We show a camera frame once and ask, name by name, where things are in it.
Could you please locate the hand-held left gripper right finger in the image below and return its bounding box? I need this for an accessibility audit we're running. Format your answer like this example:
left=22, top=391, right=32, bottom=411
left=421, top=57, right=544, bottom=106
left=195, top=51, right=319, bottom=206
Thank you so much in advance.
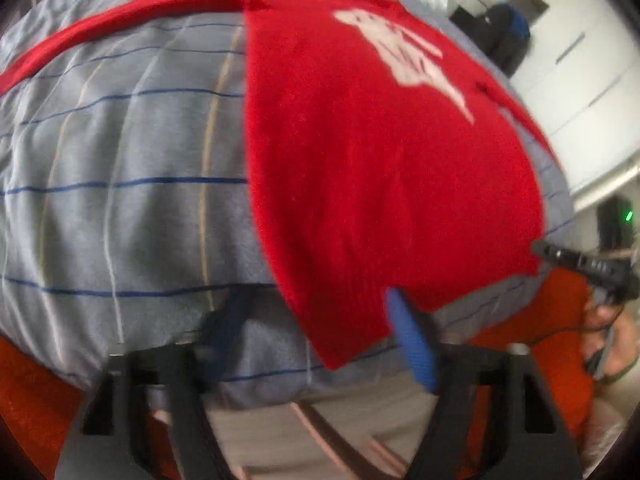
left=385, top=287, right=586, bottom=480

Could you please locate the bed with grey plaid duvet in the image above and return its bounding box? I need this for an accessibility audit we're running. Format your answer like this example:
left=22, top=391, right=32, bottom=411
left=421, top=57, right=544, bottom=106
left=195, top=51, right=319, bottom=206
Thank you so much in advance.
left=0, top=0, right=576, bottom=411

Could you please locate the black device with green light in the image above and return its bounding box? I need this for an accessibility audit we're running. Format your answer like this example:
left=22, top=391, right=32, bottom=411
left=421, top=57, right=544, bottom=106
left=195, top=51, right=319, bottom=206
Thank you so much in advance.
left=597, top=197, right=640, bottom=251

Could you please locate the orange rug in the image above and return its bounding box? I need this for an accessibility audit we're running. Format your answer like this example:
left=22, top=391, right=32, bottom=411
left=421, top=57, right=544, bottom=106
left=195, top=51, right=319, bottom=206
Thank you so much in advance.
left=0, top=267, right=601, bottom=480

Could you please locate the person's right hand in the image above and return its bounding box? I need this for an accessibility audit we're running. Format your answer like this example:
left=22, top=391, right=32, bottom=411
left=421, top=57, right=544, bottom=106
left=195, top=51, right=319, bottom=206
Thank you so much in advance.
left=582, top=300, right=640, bottom=386

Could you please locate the black and blue jacket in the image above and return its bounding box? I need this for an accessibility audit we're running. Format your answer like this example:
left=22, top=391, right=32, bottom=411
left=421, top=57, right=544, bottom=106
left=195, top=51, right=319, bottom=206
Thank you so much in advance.
left=450, top=2, right=531, bottom=76

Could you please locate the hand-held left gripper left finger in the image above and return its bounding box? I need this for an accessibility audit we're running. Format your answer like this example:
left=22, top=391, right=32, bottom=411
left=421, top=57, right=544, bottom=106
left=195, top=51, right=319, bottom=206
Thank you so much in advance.
left=54, top=290, right=256, bottom=480

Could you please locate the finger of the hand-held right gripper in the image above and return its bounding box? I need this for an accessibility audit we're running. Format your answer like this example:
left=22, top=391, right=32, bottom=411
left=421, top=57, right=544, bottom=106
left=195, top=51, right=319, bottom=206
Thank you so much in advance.
left=532, top=240, right=628, bottom=281

